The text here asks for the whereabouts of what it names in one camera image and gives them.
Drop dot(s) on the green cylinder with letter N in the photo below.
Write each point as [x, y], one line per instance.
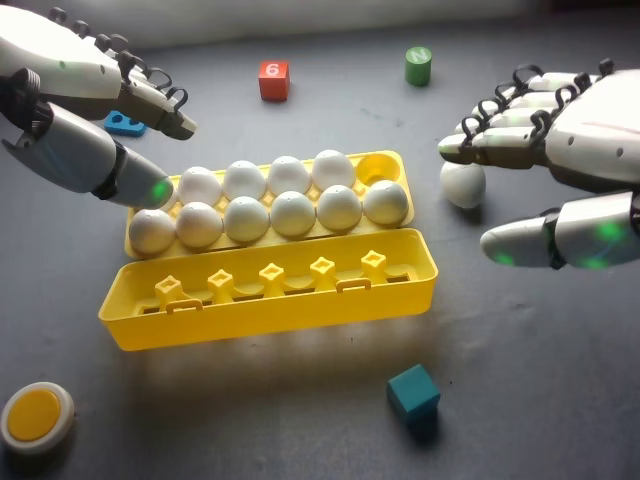
[418, 67]

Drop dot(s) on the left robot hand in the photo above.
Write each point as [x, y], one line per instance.
[65, 65]

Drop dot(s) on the teal cube block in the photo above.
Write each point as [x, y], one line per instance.
[412, 395]

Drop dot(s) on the white toy egg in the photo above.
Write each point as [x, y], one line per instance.
[339, 207]
[246, 218]
[288, 175]
[385, 201]
[198, 224]
[333, 169]
[199, 185]
[292, 213]
[243, 179]
[151, 231]
[462, 187]

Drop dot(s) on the white button with yellow cap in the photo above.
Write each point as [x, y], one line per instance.
[34, 416]

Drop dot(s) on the yellow egg carton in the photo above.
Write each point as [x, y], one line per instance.
[250, 320]

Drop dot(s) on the red block with number six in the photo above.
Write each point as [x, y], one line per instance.
[273, 82]

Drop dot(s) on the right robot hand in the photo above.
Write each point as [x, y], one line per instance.
[595, 130]

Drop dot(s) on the blue block with holes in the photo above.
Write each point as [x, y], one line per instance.
[125, 127]

